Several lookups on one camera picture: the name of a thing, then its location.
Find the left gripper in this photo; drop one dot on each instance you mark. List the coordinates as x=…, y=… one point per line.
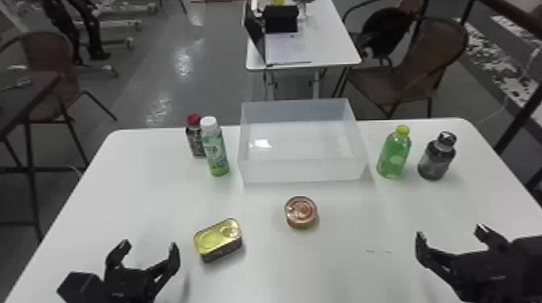
x=129, y=287

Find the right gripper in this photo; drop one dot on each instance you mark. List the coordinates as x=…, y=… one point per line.
x=482, y=279

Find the yellow can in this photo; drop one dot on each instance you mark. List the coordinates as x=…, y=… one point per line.
x=218, y=239

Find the black bottle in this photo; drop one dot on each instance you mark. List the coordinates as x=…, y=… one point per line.
x=436, y=160

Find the white and green bottle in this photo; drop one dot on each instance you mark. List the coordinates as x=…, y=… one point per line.
x=215, y=150

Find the dark bottle with red cap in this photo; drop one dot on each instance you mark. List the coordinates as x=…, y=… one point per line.
x=195, y=137

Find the round orange can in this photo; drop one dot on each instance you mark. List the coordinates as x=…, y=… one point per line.
x=301, y=211

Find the clear box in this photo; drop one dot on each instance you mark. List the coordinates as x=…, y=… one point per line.
x=301, y=144

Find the brown chair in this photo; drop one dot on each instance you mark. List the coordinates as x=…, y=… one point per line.
x=413, y=63
x=53, y=76

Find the white side table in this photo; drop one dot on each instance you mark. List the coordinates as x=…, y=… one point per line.
x=326, y=42

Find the white paper sheet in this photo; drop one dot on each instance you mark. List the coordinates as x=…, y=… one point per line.
x=288, y=48

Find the black box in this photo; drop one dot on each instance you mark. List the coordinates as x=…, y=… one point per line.
x=280, y=19

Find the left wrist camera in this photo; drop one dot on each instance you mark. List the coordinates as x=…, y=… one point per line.
x=79, y=287

